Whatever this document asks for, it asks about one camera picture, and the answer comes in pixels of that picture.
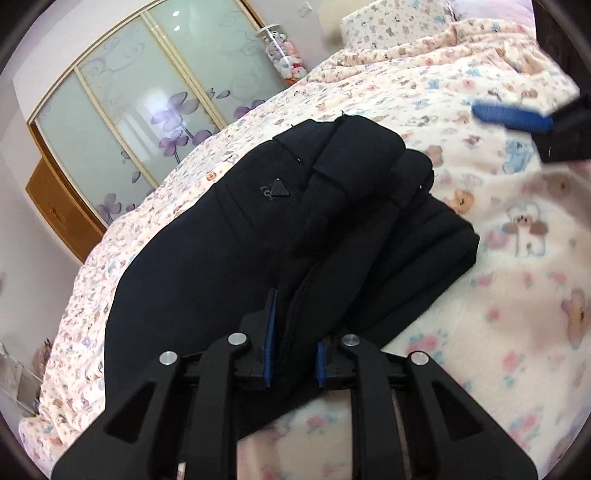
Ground clear tube of plush toys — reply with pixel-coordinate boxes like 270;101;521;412
256;25;309;84

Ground cream headboard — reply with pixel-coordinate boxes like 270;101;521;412
309;0;384;58

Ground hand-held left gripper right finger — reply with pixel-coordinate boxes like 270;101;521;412
315;333;539;480

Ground wooden door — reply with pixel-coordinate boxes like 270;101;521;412
25;157;107;264

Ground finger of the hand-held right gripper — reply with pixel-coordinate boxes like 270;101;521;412
472;102;555;136

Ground printed pillow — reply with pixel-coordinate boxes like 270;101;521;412
341;0;455;49

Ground printed fleece blanket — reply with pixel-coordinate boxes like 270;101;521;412
18;0;591;480

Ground black pants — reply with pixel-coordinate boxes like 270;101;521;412
104;115;481;450

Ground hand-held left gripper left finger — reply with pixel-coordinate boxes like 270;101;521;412
51;288;278;480

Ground wardrobe with floral glass doors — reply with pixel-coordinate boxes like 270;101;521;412
27;0;287;236

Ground white wire rack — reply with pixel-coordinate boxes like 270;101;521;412
0;342;40;416

